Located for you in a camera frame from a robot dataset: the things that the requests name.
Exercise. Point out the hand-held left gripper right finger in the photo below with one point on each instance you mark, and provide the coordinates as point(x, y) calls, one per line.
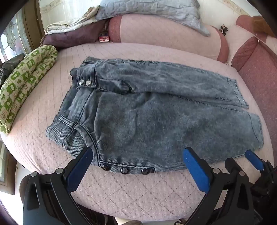
point(195, 168)

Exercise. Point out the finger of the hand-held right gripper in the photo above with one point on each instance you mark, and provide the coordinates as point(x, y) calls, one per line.
point(254, 160)

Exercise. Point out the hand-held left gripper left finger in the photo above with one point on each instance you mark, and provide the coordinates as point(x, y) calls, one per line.
point(80, 168)

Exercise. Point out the grey-blue denim pants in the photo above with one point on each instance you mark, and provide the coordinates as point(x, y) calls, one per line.
point(151, 121)

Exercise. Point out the red and white quilted cushion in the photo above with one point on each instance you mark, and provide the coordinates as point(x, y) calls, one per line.
point(259, 75)

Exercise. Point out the green patterned rolled blanket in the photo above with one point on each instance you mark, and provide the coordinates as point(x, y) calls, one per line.
point(21, 75)

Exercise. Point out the dark purple cloth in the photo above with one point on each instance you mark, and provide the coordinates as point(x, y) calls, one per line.
point(71, 36)

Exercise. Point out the small red box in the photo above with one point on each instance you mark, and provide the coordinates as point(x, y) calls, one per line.
point(104, 37)

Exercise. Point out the dark flower hair clip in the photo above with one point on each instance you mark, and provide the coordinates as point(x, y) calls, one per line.
point(224, 29)

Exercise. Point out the pink bolster pillow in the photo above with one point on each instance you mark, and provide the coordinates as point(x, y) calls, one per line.
point(162, 32)

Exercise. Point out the cream folded cloth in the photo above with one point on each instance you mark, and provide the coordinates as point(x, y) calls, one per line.
point(69, 23)

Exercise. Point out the stained glass window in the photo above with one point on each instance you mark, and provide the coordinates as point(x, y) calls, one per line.
point(13, 36)

